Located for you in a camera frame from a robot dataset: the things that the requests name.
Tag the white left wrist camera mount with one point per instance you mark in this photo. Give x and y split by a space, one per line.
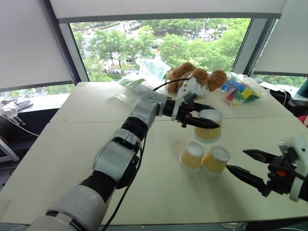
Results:
190 87

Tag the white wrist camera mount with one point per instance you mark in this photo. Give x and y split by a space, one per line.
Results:
302 146
190 87

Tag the white roller blind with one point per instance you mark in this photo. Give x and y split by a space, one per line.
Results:
286 43
26 43
168 8

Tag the bag of colourful blocks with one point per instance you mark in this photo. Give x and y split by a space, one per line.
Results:
240 92

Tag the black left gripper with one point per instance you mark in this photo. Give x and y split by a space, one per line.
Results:
185 109

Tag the brown teddy bear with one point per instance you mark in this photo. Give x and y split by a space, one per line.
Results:
185 73

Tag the clear plastic bag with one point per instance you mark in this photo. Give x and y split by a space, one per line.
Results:
151 67

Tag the red object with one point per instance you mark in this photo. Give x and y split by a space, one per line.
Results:
304 120

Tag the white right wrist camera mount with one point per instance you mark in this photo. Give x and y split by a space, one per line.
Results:
302 146

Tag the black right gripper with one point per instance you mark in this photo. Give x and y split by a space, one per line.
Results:
279 180

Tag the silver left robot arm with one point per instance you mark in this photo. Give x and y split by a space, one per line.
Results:
110 158

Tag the yellow paper cup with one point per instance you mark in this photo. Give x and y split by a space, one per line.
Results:
214 162
208 133
191 158

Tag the white gadget on windowsill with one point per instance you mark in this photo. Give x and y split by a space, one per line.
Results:
12 108

